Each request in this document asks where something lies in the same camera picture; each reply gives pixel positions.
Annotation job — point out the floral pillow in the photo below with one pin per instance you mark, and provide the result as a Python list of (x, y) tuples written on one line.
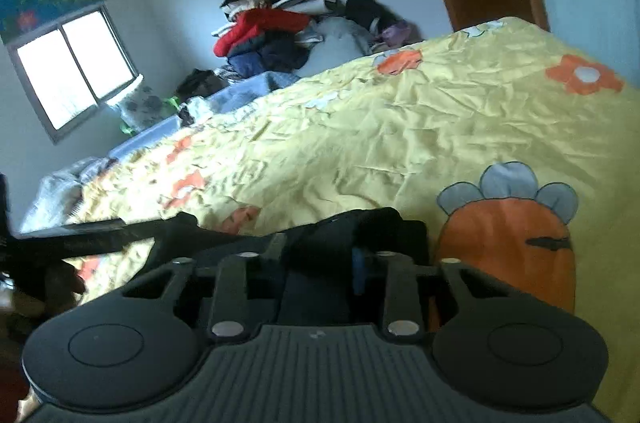
[(140, 105)]

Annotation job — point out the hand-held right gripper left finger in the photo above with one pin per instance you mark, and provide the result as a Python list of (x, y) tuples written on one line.
[(235, 288)]

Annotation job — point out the black pants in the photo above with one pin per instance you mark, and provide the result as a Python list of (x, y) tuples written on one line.
[(320, 298)]

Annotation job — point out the yellow printed bedspread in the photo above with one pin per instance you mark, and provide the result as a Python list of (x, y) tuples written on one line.
[(400, 128)]

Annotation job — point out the green chair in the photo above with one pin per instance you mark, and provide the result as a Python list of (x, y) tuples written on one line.
[(172, 102)]

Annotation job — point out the red jacket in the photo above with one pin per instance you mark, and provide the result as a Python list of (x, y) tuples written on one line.
[(260, 28)]

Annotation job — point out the black bag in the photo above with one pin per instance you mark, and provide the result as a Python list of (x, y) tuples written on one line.
[(200, 84)]

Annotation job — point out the pile of clothes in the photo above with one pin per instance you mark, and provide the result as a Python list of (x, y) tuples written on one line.
[(300, 28)]

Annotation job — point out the light blue bed sheet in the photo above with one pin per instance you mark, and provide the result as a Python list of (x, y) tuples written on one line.
[(225, 98)]

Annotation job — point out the window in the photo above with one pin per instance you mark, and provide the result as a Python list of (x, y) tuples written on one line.
[(70, 73)]

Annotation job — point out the blue floral window valance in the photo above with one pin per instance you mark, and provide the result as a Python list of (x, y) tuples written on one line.
[(50, 0)]

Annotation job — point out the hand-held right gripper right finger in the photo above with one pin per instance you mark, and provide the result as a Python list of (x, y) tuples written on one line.
[(358, 274)]

